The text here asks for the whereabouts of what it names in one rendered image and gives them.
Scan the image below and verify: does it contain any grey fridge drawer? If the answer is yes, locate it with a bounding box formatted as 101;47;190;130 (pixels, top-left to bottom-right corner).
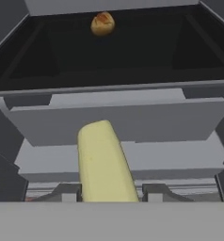
0;88;224;148

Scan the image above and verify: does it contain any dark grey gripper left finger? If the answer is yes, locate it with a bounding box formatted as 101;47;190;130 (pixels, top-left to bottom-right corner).
31;183;84;202

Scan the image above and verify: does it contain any pale yellow butter stick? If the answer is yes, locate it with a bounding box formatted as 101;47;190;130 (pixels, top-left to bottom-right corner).
77;120;140;203

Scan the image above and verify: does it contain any grey fridge shelf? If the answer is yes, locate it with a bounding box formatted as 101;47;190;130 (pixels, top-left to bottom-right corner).
13;131;224;184

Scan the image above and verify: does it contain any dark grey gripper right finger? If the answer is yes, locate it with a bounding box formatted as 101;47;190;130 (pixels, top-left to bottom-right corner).
141;183;193;202

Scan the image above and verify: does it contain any brown bread roll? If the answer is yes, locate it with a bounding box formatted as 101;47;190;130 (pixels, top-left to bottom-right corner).
90;11;116;37

